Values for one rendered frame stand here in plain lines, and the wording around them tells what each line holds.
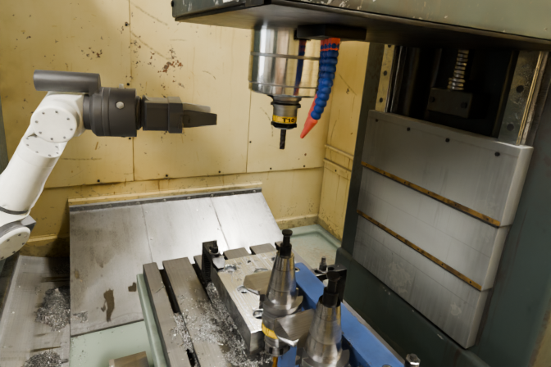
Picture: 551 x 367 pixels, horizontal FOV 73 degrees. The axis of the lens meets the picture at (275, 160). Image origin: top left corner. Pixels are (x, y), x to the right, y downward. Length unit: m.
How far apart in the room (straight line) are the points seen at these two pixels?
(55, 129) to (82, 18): 1.02
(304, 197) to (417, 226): 1.13
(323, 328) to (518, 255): 0.63
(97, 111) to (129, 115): 0.05
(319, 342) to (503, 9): 0.49
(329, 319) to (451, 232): 0.63
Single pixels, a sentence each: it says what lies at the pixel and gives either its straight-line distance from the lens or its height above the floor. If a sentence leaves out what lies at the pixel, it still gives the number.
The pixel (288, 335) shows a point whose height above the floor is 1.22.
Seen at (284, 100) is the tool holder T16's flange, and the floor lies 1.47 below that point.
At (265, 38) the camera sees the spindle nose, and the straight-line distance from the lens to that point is 0.70.
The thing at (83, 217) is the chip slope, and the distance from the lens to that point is 1.79.
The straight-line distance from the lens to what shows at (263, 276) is 0.63.
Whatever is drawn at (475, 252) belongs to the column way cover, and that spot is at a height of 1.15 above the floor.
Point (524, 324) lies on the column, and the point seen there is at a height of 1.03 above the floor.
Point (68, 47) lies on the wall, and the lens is 1.68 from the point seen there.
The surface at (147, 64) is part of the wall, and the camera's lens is 1.70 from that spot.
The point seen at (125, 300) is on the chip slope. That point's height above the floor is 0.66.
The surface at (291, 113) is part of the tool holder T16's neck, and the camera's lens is 0.75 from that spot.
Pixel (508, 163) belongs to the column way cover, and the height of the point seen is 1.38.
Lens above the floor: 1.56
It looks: 16 degrees down
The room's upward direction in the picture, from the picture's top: 5 degrees clockwise
